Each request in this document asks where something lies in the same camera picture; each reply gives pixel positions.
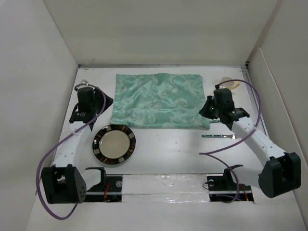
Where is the dark rimmed beige plate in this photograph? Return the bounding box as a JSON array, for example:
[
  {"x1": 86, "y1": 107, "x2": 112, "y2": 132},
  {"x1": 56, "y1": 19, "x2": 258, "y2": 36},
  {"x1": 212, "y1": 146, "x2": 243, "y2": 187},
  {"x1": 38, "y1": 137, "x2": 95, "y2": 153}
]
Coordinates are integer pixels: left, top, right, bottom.
[{"x1": 92, "y1": 124, "x2": 136, "y2": 165}]

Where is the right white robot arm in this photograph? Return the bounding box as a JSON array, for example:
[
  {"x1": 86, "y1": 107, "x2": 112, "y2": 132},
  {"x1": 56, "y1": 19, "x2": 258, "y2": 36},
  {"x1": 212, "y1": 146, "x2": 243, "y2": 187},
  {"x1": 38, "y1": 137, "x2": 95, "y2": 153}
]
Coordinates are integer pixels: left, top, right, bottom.
[{"x1": 199, "y1": 89, "x2": 301, "y2": 198}]

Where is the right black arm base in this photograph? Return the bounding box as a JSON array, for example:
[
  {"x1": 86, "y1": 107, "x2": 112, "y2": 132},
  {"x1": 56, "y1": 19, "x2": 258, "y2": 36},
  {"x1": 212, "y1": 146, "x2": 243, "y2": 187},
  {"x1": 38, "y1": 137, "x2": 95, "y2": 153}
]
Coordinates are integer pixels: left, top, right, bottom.
[{"x1": 203, "y1": 168, "x2": 254, "y2": 203}]

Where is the yellow ceramic mug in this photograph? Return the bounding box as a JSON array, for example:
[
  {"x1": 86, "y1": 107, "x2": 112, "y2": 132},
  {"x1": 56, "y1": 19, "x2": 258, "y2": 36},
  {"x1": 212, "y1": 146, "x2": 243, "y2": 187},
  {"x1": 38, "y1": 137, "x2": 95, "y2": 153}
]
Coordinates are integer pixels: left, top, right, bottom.
[{"x1": 219, "y1": 77, "x2": 240, "y2": 90}]

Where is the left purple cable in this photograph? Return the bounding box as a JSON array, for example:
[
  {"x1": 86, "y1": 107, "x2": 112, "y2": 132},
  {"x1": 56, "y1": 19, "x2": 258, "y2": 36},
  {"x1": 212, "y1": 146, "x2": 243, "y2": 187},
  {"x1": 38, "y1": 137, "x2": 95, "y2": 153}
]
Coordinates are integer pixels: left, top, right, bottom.
[{"x1": 35, "y1": 83, "x2": 107, "y2": 220}]

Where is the green handled fork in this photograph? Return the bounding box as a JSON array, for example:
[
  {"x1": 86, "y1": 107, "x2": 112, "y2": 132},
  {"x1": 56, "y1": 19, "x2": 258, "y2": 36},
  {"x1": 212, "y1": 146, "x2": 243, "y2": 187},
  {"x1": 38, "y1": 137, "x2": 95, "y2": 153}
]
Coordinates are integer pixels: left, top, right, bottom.
[{"x1": 202, "y1": 134, "x2": 239, "y2": 140}]

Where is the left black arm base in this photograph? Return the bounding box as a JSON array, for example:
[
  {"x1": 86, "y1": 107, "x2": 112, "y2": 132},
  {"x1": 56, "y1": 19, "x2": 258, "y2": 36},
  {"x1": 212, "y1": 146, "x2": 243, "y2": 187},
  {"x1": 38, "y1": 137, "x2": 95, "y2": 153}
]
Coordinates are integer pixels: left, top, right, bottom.
[{"x1": 78, "y1": 167, "x2": 123, "y2": 203}]

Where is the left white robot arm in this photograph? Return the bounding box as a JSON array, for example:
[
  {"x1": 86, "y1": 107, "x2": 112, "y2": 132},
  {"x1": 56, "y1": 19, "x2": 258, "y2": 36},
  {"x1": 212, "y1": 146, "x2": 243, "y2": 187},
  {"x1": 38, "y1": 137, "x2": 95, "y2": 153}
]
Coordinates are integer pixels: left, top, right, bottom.
[{"x1": 40, "y1": 84, "x2": 113, "y2": 204}]

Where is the green patterned cloth napkin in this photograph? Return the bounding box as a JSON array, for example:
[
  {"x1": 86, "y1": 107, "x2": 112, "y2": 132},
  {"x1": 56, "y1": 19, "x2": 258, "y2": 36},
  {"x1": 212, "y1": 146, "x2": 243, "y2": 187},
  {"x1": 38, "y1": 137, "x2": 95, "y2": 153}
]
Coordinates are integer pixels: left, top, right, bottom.
[{"x1": 110, "y1": 73, "x2": 210, "y2": 129}]

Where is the green handled knife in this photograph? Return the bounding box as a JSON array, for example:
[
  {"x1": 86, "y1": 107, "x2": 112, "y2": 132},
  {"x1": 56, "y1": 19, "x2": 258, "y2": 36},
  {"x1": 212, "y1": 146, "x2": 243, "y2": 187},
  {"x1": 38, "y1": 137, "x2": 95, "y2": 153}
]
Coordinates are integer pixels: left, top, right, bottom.
[{"x1": 210, "y1": 119, "x2": 220, "y2": 124}]

